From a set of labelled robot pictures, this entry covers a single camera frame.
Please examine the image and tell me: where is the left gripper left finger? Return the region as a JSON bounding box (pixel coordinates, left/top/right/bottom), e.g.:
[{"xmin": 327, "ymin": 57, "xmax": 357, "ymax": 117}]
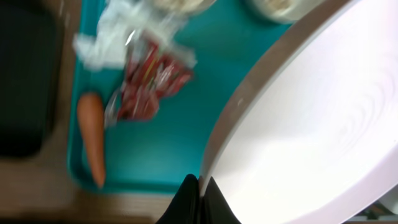
[{"xmin": 156, "ymin": 174, "xmax": 200, "ymax": 224}]

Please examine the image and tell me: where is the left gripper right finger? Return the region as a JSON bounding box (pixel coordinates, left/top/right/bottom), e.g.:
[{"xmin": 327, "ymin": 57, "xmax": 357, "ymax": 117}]
[{"xmin": 201, "ymin": 178, "xmax": 241, "ymax": 224}]

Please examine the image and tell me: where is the pink round plate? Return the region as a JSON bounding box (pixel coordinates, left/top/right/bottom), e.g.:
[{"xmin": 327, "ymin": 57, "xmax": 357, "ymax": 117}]
[{"xmin": 199, "ymin": 0, "xmax": 397, "ymax": 223}]

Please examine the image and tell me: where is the red snack wrapper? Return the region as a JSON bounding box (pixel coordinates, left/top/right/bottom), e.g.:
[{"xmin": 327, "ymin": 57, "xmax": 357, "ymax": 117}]
[{"xmin": 104, "ymin": 38, "xmax": 193, "ymax": 127}]

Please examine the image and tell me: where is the white napkin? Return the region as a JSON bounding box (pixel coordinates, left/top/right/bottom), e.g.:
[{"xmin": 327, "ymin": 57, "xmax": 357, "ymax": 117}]
[{"xmin": 73, "ymin": 1, "xmax": 197, "ymax": 71}]

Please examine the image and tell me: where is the orange carrot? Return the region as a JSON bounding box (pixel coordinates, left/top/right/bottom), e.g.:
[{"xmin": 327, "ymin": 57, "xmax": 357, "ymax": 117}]
[{"xmin": 77, "ymin": 93, "xmax": 106, "ymax": 189}]

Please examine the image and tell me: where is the teal plastic tray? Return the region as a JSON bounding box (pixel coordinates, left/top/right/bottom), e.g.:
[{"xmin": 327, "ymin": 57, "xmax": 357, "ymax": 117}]
[{"xmin": 67, "ymin": 0, "xmax": 295, "ymax": 195}]

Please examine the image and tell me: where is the grey bowl with food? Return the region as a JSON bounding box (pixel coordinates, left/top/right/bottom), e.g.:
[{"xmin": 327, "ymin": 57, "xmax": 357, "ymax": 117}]
[{"xmin": 151, "ymin": 0, "xmax": 216, "ymax": 14}]

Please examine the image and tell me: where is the white bowl with peanuts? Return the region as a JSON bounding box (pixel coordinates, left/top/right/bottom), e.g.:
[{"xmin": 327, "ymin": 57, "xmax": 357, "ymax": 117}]
[{"xmin": 244, "ymin": 0, "xmax": 325, "ymax": 24}]

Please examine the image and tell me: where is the black plastic tray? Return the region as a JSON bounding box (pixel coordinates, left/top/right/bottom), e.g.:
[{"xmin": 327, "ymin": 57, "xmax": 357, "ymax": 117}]
[{"xmin": 1, "ymin": 1, "xmax": 63, "ymax": 158}]

